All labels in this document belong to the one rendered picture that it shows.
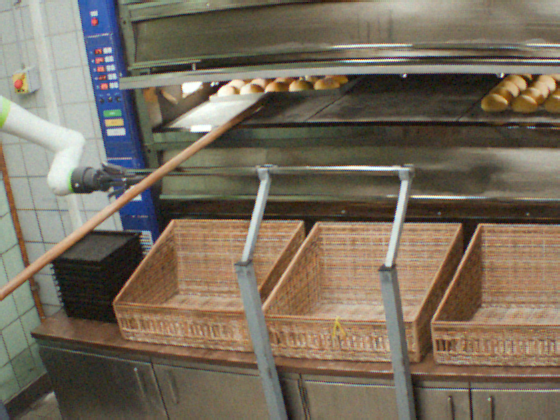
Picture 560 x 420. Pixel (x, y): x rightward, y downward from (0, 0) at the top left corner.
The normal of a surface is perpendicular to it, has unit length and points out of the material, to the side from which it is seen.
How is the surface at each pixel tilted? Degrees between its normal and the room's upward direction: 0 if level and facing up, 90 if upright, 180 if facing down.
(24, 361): 90
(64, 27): 90
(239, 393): 90
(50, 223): 90
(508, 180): 70
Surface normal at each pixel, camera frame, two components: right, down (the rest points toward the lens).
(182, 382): -0.48, 0.38
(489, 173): -0.54, 0.07
